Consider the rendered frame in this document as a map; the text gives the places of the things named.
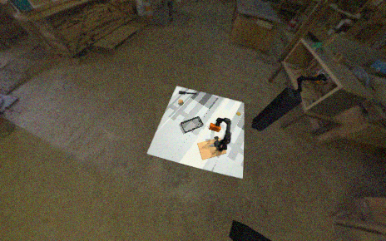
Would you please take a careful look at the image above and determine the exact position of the light wooden board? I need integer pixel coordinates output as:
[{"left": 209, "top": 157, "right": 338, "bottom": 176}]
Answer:
[{"left": 197, "top": 139, "right": 226, "bottom": 160}]

